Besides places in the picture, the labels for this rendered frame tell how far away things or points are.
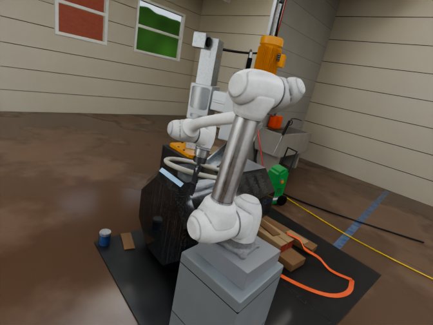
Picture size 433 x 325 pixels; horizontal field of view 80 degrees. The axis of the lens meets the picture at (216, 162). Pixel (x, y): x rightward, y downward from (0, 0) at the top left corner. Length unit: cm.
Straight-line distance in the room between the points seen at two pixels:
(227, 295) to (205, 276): 14
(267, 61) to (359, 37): 459
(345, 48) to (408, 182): 334
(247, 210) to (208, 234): 24
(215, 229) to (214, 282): 30
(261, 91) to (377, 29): 631
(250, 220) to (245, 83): 64
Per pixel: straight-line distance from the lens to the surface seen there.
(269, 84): 98
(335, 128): 709
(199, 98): 300
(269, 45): 285
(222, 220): 111
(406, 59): 693
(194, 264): 139
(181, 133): 136
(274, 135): 521
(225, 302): 133
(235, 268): 129
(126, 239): 277
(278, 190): 400
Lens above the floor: 169
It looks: 18 degrees down
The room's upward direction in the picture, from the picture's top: 11 degrees clockwise
